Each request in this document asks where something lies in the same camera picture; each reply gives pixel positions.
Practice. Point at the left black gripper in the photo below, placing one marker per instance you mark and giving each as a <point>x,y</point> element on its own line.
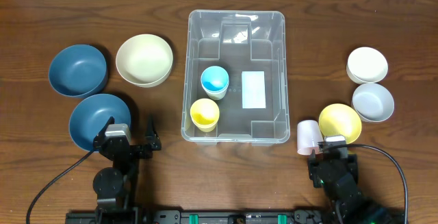
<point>145,153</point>

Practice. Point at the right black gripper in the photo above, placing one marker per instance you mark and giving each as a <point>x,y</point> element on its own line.
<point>313,168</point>

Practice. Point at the pink cup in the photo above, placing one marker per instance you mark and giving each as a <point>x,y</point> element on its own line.
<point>308,137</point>

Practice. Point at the yellow cup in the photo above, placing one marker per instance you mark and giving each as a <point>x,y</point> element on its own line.
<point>205,126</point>
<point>204,112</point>

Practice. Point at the light blue cup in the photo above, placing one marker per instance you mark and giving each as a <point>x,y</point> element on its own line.
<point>214,78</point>

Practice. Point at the cream white cup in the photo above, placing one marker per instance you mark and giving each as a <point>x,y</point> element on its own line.
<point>215,93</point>

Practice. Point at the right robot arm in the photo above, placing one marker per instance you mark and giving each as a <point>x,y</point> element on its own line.
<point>351,205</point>

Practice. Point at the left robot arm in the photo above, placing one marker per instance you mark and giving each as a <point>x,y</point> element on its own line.
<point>115,186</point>

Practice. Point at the clear plastic storage container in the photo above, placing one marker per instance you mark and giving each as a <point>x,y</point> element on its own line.
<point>238,41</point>

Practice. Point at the yellow small bowl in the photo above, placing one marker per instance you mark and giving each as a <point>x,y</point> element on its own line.
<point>340,119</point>

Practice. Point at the dark blue bowl lower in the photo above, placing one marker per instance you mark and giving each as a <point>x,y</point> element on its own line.
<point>90,116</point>

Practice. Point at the dark blue bowl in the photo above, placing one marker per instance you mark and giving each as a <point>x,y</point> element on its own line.
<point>78,71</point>
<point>90,116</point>

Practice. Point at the cream large bowl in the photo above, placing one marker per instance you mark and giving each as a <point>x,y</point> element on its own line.
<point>144,60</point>

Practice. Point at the dark blue bowl upper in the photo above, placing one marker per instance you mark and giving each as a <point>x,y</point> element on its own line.
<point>78,71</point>

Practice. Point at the grey small bowl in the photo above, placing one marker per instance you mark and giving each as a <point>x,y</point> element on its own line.
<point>373,103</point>

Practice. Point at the white paper label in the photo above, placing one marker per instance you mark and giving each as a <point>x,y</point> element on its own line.
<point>253,90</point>

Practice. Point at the white small bowl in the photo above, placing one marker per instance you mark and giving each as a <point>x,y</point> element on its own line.
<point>366,65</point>

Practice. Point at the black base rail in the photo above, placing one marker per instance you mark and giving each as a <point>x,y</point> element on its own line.
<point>177,217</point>

